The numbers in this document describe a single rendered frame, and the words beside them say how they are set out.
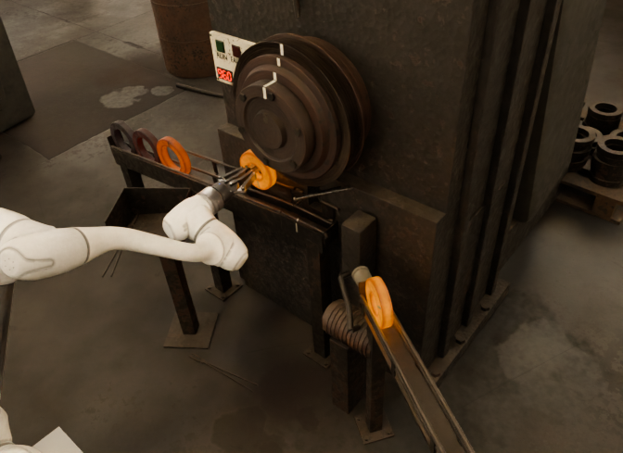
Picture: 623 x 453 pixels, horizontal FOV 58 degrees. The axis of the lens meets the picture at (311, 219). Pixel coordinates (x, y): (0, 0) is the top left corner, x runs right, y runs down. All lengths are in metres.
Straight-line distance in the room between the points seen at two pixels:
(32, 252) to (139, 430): 1.16
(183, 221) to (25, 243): 0.55
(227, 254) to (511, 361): 1.31
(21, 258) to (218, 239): 0.59
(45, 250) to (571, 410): 1.91
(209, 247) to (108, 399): 1.01
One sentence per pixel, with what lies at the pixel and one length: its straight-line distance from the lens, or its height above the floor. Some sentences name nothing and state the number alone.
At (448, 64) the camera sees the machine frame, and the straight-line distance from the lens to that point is 1.51.
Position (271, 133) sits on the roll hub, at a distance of 1.66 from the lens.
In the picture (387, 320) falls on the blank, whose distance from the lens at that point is 1.64.
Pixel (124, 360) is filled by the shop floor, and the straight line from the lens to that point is 2.61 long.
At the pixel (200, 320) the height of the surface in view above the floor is 0.01.
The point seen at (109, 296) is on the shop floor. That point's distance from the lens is 2.90.
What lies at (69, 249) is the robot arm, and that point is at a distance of 1.44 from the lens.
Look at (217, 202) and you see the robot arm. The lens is 1.86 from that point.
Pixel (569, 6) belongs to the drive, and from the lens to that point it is 2.09.
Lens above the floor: 1.96
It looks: 40 degrees down
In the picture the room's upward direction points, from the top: 4 degrees counter-clockwise
